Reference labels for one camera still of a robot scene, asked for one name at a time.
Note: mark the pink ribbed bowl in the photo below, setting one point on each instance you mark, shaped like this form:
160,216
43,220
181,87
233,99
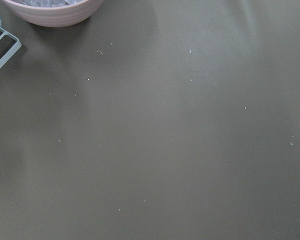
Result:
54,17

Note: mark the white wire rack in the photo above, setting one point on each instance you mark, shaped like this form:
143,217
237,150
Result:
9,45

